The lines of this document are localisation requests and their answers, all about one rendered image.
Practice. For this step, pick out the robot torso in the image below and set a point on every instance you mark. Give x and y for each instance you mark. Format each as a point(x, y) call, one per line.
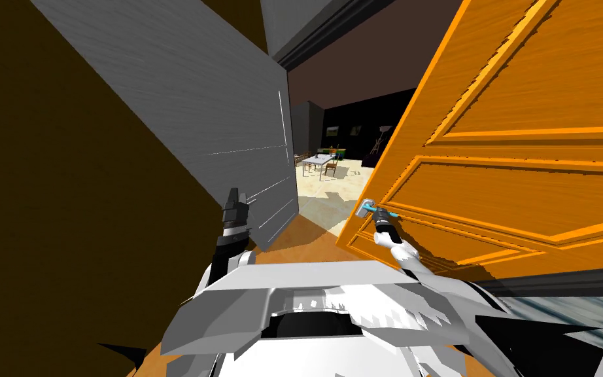
point(301, 272)

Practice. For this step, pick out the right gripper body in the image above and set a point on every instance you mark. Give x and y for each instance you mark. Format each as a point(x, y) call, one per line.
point(382, 215)

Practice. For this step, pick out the tripod floor lamp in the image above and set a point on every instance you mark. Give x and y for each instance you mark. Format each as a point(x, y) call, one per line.
point(379, 139)

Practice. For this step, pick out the orange panelled door leaf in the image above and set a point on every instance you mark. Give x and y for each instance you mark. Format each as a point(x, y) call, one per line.
point(516, 157)

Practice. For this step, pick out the white dining table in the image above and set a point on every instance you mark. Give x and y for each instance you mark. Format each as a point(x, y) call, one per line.
point(320, 159)

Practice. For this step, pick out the brown wooden chair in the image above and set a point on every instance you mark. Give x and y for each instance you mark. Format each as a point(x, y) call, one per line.
point(332, 166)

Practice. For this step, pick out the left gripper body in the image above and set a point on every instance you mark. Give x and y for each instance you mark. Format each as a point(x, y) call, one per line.
point(234, 215)

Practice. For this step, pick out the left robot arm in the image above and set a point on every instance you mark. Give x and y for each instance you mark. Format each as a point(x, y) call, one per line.
point(226, 256)

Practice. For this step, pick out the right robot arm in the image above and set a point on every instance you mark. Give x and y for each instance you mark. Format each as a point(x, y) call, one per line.
point(403, 252)

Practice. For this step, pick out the small framed wall picture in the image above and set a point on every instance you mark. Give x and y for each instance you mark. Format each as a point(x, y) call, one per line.
point(332, 131)
point(356, 130)

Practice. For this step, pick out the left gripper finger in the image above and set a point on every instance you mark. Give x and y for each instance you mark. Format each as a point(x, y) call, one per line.
point(232, 197)
point(243, 199)

